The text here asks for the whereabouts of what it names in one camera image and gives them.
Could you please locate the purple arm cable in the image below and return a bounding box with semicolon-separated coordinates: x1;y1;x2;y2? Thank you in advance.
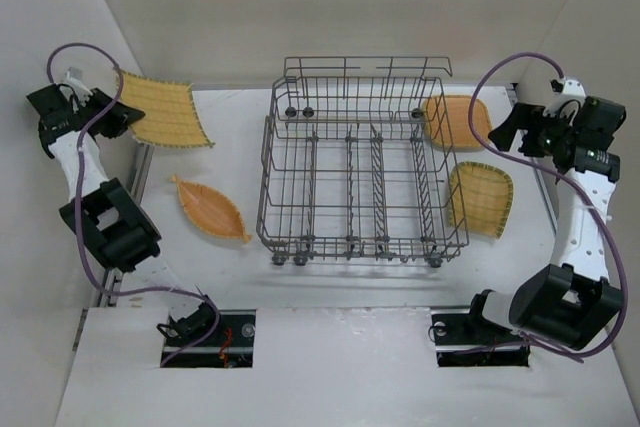
467;51;629;364
46;42;221;367

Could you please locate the aluminium rail left side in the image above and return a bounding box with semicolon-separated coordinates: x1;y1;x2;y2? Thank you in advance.
96;145;161;307

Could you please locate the yellow rectangular bamboo mat plate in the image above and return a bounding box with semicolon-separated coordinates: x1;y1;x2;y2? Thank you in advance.
117;71;214;149

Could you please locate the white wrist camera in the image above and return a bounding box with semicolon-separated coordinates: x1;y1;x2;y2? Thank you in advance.
62;67;92;103
546;78;586;115

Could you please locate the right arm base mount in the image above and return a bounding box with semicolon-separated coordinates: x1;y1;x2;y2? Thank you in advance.
428;308;530;368

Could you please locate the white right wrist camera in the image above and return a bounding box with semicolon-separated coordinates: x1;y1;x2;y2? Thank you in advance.
546;78;586;115

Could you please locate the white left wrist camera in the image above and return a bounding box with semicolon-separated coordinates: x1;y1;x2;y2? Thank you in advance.
62;67;92;103

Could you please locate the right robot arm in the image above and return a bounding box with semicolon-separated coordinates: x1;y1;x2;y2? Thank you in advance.
470;96;626;350

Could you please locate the grey wire dish rack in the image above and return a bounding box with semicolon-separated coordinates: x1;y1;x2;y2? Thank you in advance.
256;56;469;267

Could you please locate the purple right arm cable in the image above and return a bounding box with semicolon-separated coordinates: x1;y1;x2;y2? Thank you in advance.
467;51;629;364

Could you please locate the green-rimmed bamboo woven plate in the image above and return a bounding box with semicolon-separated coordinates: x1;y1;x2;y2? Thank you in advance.
448;161;514;239

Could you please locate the orange fish-shaped woven plate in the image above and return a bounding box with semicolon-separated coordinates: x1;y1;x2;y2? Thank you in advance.
170;174;252;244

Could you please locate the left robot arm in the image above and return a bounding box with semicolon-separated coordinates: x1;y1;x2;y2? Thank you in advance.
27;83;221;345

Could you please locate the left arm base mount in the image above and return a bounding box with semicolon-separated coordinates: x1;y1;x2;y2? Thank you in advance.
157;310;257;369

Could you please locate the orange square woven plate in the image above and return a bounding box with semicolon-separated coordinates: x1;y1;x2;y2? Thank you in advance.
423;95;483;151

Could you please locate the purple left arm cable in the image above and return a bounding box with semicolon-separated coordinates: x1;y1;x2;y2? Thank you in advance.
46;42;221;367

